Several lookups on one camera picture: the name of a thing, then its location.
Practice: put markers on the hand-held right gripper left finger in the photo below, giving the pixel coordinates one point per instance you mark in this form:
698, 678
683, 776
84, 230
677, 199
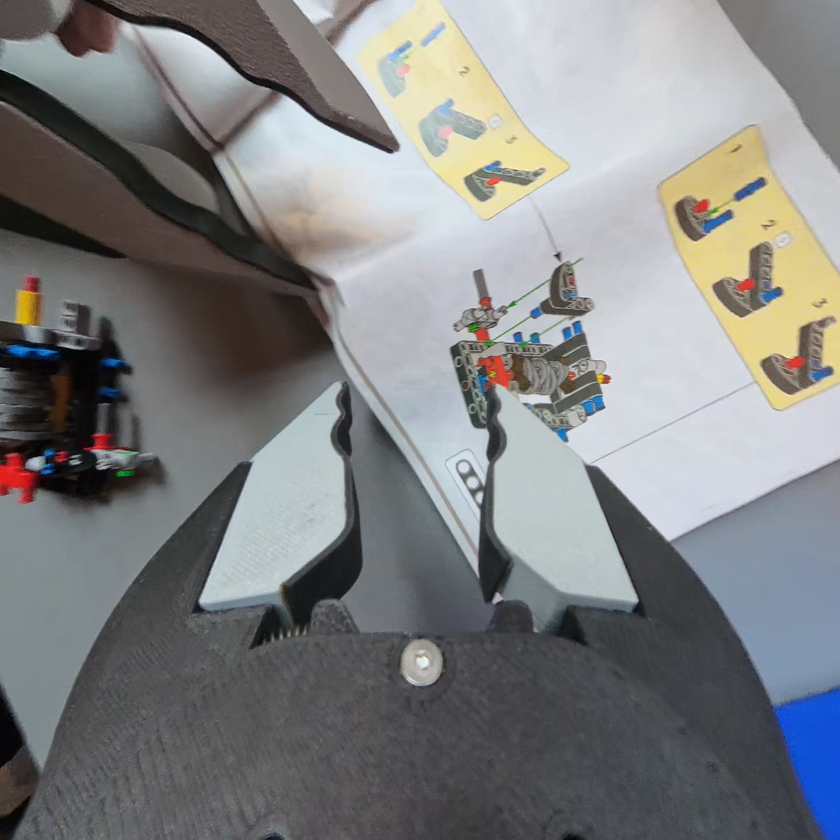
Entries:
289, 518

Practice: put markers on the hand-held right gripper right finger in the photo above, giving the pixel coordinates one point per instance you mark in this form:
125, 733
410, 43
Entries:
558, 525

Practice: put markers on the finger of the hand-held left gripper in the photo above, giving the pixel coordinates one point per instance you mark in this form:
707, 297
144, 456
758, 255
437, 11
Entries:
65, 170
275, 46

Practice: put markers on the black frame lego assembly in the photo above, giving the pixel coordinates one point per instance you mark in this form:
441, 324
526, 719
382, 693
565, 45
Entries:
26, 400

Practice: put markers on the lego instruction booklet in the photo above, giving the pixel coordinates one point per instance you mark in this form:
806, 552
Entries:
623, 98

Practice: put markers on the person's left hand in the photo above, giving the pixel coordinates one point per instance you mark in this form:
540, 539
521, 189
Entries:
88, 29

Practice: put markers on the blue plastic bin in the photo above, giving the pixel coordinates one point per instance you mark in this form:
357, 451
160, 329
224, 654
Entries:
810, 761

